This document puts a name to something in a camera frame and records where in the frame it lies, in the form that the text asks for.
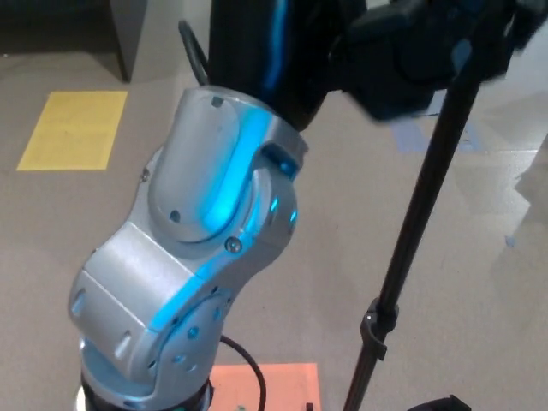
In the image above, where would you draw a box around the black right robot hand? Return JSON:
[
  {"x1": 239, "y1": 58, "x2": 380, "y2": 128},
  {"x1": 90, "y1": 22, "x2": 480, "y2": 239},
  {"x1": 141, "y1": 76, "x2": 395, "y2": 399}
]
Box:
[{"x1": 406, "y1": 393, "x2": 473, "y2": 411}]

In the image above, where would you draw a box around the black telescopic phone stand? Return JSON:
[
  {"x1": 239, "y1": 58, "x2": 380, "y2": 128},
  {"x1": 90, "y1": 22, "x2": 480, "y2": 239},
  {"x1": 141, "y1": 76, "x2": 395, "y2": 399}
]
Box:
[{"x1": 342, "y1": 0, "x2": 534, "y2": 411}]

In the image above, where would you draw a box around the orange rectangular floor marker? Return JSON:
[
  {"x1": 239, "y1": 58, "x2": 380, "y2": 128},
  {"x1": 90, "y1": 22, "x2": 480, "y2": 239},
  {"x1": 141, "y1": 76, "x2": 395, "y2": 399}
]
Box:
[{"x1": 209, "y1": 362, "x2": 320, "y2": 411}]

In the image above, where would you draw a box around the torn blue tape floor marker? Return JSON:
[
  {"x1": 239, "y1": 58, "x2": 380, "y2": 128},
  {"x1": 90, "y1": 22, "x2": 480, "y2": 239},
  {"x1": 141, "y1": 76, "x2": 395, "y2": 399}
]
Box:
[{"x1": 391, "y1": 92, "x2": 480, "y2": 153}]

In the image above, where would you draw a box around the yellow rectangular floor marker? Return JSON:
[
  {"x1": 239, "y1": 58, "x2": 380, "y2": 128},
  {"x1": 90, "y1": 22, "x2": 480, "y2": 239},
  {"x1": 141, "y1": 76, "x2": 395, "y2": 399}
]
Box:
[{"x1": 15, "y1": 90, "x2": 128, "y2": 171}]

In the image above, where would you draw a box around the dark furniture side panel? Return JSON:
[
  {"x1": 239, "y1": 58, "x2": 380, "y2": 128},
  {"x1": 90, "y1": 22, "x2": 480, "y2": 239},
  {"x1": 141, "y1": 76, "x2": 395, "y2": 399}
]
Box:
[{"x1": 109, "y1": 0, "x2": 149, "y2": 83}]

